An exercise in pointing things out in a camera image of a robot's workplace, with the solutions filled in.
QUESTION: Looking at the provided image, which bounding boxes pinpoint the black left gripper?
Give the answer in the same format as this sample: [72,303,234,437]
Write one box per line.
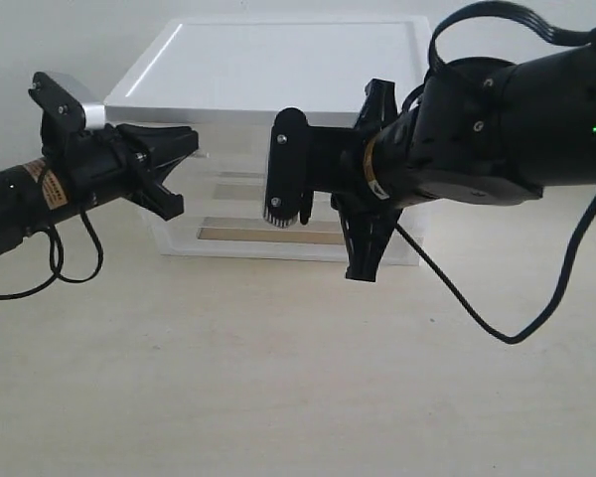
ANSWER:
[54,123,199,220]

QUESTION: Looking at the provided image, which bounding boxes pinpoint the white plastic drawer cabinet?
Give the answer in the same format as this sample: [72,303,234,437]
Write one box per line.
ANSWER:
[105,17,430,262]

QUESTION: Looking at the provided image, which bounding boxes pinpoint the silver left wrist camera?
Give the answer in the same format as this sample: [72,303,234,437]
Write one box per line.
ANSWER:
[28,71,107,145]

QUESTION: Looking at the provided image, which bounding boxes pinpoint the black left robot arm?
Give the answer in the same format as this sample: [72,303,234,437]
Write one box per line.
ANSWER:
[0,124,199,255]

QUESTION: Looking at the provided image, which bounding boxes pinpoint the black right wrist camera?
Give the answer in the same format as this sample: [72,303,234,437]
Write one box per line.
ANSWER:
[263,107,314,229]

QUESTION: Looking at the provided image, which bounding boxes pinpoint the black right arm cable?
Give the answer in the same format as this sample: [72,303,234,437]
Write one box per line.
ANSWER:
[394,0,596,345]

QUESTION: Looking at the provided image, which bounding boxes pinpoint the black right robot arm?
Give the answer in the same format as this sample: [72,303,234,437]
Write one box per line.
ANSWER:
[309,46,596,281]

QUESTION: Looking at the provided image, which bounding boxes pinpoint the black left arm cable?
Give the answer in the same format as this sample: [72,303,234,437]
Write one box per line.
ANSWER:
[0,146,104,301]

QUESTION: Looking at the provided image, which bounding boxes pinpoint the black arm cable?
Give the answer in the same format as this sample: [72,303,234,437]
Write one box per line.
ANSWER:
[394,0,596,345]
[0,146,104,301]

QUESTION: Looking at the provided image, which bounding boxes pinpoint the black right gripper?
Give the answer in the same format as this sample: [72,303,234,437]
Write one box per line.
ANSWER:
[305,79,402,282]

